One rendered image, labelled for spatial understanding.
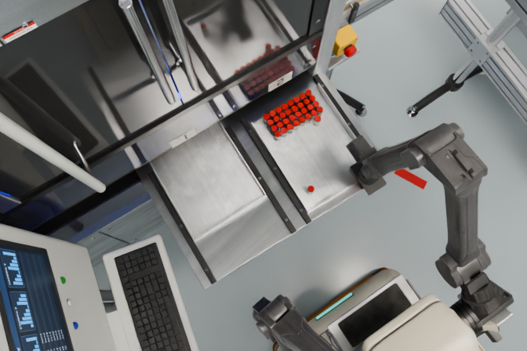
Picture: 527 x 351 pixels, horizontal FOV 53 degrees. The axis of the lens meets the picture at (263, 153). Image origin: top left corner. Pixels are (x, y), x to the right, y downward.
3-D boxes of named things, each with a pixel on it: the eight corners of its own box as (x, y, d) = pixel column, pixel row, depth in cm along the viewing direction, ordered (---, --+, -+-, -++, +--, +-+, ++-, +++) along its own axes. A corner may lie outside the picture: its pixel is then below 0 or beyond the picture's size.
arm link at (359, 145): (369, 176, 137) (396, 159, 138) (344, 141, 140) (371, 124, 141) (361, 185, 149) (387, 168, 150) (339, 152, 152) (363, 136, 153)
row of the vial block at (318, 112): (272, 136, 170) (273, 132, 165) (319, 110, 172) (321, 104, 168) (276, 142, 169) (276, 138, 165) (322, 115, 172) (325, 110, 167)
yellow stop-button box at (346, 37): (324, 40, 170) (326, 30, 163) (342, 30, 171) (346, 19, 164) (337, 59, 169) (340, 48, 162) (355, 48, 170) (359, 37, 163)
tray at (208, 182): (142, 150, 169) (139, 147, 165) (212, 110, 172) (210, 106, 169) (194, 240, 161) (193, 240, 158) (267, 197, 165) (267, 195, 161)
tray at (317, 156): (250, 125, 171) (250, 121, 168) (318, 86, 175) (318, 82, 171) (307, 214, 164) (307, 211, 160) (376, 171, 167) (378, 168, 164)
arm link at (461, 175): (452, 184, 92) (497, 154, 93) (403, 141, 101) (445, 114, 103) (457, 294, 124) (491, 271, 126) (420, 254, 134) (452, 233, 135)
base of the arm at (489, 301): (477, 330, 124) (515, 300, 125) (467, 306, 120) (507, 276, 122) (452, 309, 131) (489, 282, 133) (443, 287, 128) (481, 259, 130)
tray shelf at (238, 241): (129, 160, 170) (129, 158, 168) (310, 56, 180) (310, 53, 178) (205, 289, 159) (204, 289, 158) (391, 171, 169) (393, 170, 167)
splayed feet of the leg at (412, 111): (402, 109, 266) (409, 99, 252) (480, 61, 273) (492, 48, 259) (412, 121, 264) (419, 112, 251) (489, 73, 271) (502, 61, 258)
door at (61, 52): (19, 197, 131) (-165, 124, 74) (182, 104, 138) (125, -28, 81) (21, 199, 131) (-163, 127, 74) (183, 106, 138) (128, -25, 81)
